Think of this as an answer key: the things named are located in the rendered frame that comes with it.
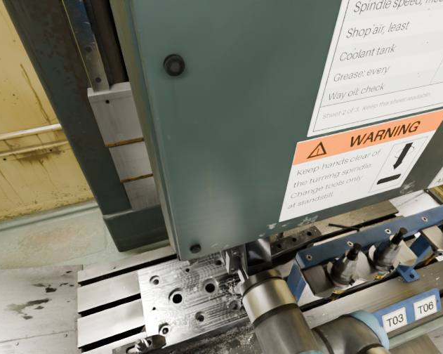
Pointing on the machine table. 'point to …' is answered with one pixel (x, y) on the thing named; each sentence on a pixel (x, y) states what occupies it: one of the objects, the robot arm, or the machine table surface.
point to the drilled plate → (220, 321)
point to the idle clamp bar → (305, 239)
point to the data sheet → (387, 62)
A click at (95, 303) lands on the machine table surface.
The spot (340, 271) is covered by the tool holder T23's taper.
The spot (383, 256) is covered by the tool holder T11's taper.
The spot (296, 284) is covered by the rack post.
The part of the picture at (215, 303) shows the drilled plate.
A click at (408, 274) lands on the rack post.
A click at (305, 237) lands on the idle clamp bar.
